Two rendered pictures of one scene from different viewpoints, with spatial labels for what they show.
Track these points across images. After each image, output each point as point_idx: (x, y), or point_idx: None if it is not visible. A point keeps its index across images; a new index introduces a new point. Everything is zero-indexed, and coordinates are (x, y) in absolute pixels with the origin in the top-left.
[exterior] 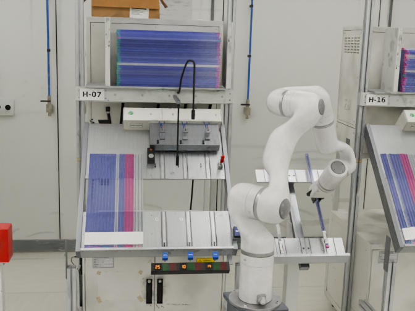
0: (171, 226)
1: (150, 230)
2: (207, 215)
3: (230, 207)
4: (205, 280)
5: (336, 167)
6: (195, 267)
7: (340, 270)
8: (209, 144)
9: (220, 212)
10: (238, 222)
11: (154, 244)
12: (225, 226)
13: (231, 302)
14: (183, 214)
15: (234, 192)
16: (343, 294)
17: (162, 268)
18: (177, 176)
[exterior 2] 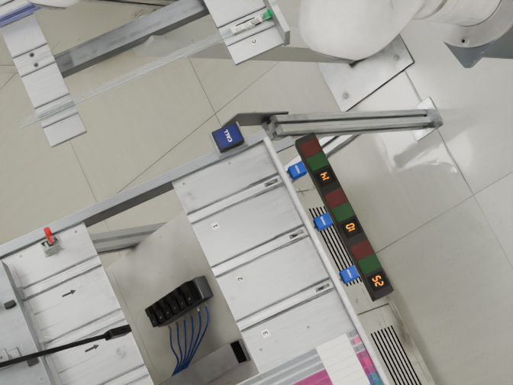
0: (269, 290)
1: (301, 334)
2: (204, 224)
3: (383, 38)
4: None
5: None
6: (341, 202)
7: (69, 24)
8: (11, 287)
9: (183, 198)
10: (405, 15)
11: (331, 308)
12: (214, 176)
13: (511, 24)
14: (226, 279)
15: (358, 28)
16: (127, 2)
17: (377, 270)
18: (124, 336)
